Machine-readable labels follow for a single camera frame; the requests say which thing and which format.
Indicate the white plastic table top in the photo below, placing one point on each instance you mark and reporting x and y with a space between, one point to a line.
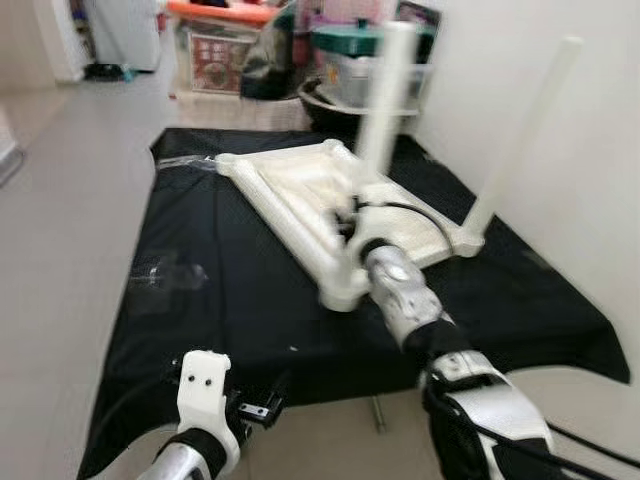
300 190

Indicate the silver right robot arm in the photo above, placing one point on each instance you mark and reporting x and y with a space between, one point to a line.
400 290

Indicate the black tablecloth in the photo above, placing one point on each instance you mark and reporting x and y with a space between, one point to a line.
250 320

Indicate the clear plastic container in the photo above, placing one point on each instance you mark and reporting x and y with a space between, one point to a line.
345 80

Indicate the clear tape patch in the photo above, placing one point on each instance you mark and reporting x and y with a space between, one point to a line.
165 272

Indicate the beige fabric bench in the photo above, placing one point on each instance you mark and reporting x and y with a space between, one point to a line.
230 112

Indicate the clear tape strip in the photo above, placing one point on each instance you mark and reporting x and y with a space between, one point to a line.
190 163

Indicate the green pot with lid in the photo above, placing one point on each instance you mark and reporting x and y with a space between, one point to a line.
345 40

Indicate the shiny black bag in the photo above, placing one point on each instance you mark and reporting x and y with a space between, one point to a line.
270 60

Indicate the white appliance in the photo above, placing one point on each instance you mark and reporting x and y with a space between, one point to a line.
135 35

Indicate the black mop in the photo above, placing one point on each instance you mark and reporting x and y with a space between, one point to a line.
105 72

